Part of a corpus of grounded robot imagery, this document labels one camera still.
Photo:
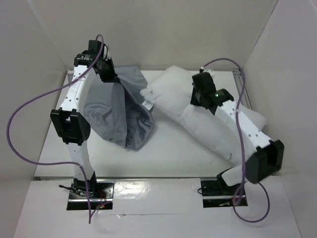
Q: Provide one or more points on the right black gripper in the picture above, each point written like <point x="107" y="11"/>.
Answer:
<point x="198" y="98"/>

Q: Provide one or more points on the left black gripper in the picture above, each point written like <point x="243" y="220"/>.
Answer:
<point x="112" y="77"/>

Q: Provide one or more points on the white pillow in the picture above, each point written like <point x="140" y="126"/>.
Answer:
<point x="171" y="93"/>

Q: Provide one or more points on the grey pillowcase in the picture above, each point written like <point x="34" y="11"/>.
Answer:
<point x="115" y="110"/>

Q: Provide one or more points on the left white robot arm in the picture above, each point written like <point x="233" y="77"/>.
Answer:
<point x="68" y="119"/>

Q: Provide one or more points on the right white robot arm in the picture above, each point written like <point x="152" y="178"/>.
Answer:
<point x="261" y="156"/>

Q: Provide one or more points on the aluminium frame rail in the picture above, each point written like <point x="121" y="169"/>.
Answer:
<point x="245" y="101"/>

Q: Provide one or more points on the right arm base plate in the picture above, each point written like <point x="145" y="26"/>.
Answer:
<point x="214" y="196"/>

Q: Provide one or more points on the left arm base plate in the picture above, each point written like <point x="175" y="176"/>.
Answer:
<point x="102" y="197"/>

